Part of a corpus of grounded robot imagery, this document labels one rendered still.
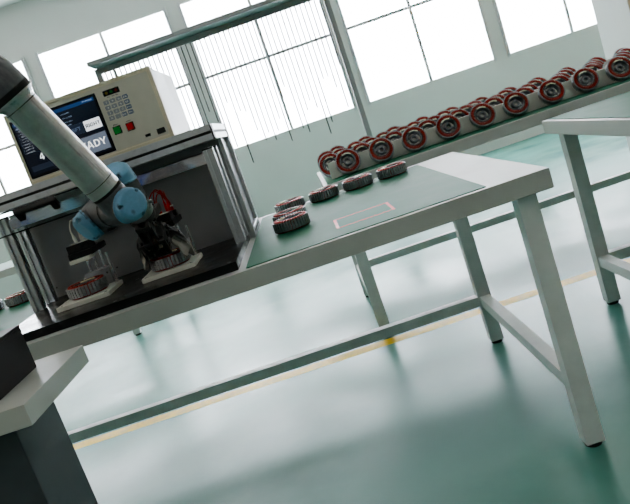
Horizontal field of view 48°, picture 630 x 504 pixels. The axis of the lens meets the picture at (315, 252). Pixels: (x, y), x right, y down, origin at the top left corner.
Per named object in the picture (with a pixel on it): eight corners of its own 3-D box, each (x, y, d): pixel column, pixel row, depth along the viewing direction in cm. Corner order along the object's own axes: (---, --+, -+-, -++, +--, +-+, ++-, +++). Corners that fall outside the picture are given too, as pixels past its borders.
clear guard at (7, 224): (86, 209, 175) (77, 186, 174) (-4, 240, 175) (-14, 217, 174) (118, 196, 207) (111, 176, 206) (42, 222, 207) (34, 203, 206)
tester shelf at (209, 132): (215, 138, 198) (209, 123, 197) (-11, 216, 200) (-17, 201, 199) (229, 136, 241) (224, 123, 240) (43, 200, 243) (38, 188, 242)
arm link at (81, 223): (83, 215, 156) (114, 182, 162) (63, 221, 165) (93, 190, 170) (109, 239, 160) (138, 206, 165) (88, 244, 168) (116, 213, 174)
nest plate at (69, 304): (110, 295, 187) (108, 291, 187) (57, 313, 187) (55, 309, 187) (123, 282, 202) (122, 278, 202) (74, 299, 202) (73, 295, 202)
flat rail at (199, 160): (212, 161, 198) (208, 151, 198) (6, 232, 200) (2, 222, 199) (212, 161, 199) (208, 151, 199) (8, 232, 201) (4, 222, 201)
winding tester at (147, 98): (174, 135, 200) (148, 65, 196) (31, 185, 201) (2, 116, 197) (193, 134, 238) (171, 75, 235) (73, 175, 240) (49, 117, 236)
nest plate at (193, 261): (196, 266, 186) (194, 261, 186) (142, 284, 187) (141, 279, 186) (203, 255, 201) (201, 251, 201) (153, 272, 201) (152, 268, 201)
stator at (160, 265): (188, 262, 188) (183, 249, 187) (149, 276, 188) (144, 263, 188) (194, 255, 199) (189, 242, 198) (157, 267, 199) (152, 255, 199)
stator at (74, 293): (106, 290, 189) (101, 277, 189) (66, 304, 188) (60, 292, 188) (112, 282, 200) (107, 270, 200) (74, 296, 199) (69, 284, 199)
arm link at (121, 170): (89, 179, 167) (112, 156, 171) (110, 211, 175) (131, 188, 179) (113, 184, 163) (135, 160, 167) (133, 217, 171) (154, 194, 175)
